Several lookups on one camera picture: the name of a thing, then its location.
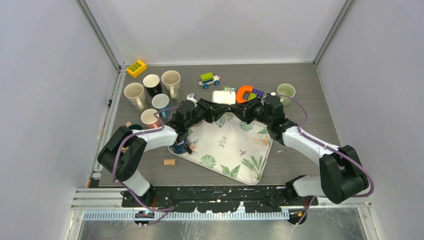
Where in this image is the dark blue mug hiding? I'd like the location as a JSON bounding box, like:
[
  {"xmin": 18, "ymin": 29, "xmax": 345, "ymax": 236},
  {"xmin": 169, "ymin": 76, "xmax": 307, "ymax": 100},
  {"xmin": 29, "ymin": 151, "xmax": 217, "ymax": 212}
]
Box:
[{"xmin": 170, "ymin": 138, "xmax": 193, "ymax": 155}]

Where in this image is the leaf patterned metal tray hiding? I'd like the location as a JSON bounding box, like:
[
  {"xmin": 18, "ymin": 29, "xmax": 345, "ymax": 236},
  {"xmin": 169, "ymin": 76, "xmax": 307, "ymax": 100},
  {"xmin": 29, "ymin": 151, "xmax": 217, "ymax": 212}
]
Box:
[{"xmin": 168, "ymin": 112, "xmax": 273, "ymax": 185}]

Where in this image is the green owl brick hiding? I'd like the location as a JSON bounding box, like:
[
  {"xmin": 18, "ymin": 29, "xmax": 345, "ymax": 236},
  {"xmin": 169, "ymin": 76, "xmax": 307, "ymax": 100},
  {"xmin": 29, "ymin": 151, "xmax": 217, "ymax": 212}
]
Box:
[{"xmin": 222, "ymin": 86, "xmax": 236, "ymax": 92}]

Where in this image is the tall beige mug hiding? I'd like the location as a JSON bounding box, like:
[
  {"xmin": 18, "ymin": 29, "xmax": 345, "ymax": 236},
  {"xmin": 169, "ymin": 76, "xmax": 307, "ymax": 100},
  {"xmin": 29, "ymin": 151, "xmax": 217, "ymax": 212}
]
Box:
[{"xmin": 123, "ymin": 82, "xmax": 148, "ymax": 112}]

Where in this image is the light blue mug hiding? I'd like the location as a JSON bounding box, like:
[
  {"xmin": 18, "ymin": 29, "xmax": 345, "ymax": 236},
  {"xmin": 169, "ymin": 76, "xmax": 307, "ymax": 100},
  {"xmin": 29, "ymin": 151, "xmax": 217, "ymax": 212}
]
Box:
[{"xmin": 151, "ymin": 93, "xmax": 171, "ymax": 120}]

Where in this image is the teal mug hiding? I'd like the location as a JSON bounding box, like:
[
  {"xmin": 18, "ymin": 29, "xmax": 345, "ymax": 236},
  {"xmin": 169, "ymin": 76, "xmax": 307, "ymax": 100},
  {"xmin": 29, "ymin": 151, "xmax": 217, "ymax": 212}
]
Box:
[{"xmin": 128, "ymin": 124, "xmax": 143, "ymax": 130}]

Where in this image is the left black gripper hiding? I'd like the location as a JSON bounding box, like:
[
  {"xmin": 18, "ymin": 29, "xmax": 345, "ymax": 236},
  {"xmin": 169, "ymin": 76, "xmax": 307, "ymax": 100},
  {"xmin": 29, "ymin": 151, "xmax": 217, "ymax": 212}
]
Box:
[{"xmin": 186, "ymin": 99, "xmax": 230, "ymax": 130}]

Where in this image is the sea pattern beige mug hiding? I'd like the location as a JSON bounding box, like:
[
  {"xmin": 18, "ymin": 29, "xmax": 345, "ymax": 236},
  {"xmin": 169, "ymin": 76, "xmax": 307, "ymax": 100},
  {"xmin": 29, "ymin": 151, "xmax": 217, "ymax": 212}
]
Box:
[{"xmin": 161, "ymin": 70, "xmax": 181, "ymax": 100}]

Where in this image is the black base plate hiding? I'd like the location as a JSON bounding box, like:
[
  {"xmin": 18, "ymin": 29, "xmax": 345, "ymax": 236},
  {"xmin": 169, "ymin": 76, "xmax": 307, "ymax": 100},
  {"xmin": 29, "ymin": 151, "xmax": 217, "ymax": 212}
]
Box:
[{"xmin": 120, "ymin": 185, "xmax": 318, "ymax": 213}]

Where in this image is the black mug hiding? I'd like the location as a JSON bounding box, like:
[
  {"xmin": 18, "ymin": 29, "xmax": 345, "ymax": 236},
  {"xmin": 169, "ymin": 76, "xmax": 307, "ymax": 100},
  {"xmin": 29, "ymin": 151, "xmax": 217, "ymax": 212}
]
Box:
[{"xmin": 142, "ymin": 74, "xmax": 163, "ymax": 98}]

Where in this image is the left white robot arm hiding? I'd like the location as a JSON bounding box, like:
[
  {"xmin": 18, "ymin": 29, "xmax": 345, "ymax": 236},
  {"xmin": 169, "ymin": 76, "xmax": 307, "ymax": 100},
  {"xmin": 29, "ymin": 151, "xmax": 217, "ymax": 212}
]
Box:
[{"xmin": 97, "ymin": 98, "xmax": 237, "ymax": 207}]

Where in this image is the toy brick car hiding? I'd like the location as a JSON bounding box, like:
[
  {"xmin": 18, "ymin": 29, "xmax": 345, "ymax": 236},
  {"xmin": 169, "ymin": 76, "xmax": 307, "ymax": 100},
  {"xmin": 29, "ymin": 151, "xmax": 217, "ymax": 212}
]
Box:
[{"xmin": 198, "ymin": 72, "xmax": 220, "ymax": 89}]

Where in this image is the pink mug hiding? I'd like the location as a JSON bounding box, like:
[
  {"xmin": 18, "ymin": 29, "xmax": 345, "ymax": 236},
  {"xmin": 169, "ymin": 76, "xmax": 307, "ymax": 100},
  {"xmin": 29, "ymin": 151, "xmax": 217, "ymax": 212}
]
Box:
[{"xmin": 140, "ymin": 108, "xmax": 162, "ymax": 129}]

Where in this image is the orange arch brick assembly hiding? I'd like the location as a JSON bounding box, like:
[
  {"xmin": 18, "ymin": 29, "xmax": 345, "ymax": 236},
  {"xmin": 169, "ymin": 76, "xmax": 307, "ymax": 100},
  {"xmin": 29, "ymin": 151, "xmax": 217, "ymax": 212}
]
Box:
[{"xmin": 235, "ymin": 85, "xmax": 265, "ymax": 104}]

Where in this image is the yellow toy block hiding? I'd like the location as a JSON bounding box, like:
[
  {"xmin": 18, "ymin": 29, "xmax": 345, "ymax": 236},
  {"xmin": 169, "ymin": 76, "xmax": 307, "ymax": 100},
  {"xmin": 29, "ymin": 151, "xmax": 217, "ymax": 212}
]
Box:
[{"xmin": 126, "ymin": 59, "xmax": 148, "ymax": 78}]

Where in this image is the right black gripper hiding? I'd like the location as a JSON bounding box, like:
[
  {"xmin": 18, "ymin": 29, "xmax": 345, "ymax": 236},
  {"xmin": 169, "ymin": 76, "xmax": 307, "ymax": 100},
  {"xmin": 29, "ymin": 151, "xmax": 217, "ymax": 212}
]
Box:
[{"xmin": 229, "ymin": 97, "xmax": 272, "ymax": 127}]

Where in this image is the white mug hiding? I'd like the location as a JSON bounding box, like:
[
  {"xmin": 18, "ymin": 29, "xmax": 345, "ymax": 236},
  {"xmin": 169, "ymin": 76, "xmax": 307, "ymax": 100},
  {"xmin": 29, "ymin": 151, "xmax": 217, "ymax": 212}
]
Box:
[{"xmin": 212, "ymin": 90, "xmax": 236, "ymax": 105}]

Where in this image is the light green mug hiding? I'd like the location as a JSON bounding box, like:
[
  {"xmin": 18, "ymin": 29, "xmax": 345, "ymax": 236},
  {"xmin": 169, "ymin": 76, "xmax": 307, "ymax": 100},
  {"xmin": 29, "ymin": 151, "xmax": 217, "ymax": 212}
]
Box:
[{"xmin": 277, "ymin": 83, "xmax": 296, "ymax": 107}]

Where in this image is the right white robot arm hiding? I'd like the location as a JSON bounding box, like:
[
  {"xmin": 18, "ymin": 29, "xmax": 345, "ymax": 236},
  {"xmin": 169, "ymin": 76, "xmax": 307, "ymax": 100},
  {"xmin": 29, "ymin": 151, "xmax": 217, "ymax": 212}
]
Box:
[{"xmin": 229, "ymin": 95, "xmax": 375, "ymax": 205}]

